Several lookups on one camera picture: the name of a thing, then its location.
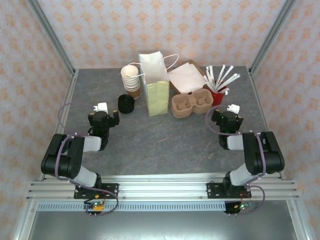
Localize stack of pulp cup carriers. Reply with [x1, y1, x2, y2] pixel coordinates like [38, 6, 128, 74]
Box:
[171, 89, 214, 118]

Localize pale yellow paper bag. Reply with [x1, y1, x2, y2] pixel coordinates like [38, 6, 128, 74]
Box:
[128, 51, 180, 118]

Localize stack of black lids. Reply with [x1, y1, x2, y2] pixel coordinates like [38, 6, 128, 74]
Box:
[117, 94, 136, 115]

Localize red cup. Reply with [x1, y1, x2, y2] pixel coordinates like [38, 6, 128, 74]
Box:
[208, 84, 229, 107]

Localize stack of paper cups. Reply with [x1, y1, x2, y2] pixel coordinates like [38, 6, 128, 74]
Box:
[120, 65, 141, 99]

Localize white paper napkins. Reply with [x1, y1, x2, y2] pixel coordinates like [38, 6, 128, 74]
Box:
[167, 62, 208, 93]

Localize brown cardboard box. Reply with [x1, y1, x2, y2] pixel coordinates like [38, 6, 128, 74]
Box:
[167, 59, 208, 96]

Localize small circuit board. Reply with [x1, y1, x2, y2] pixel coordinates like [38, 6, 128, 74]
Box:
[233, 202, 256, 211]
[83, 199, 106, 213]

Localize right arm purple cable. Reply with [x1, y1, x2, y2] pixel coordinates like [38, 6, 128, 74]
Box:
[205, 106, 266, 216]

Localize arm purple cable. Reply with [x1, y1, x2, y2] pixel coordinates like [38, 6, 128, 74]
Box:
[54, 101, 120, 218]
[205, 106, 266, 216]

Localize aluminium side rail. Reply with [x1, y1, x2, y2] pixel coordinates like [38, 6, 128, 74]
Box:
[248, 68, 286, 181]
[38, 69, 80, 182]

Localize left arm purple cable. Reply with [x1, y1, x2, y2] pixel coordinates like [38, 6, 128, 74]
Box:
[54, 101, 120, 218]

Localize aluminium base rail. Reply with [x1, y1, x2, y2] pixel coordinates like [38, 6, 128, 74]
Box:
[26, 174, 301, 201]

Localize aluminium frame post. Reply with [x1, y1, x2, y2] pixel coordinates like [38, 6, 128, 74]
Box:
[248, 0, 298, 75]
[27, 0, 77, 76]

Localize white slotted cable duct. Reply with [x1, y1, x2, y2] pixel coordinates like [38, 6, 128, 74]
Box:
[37, 202, 227, 213]

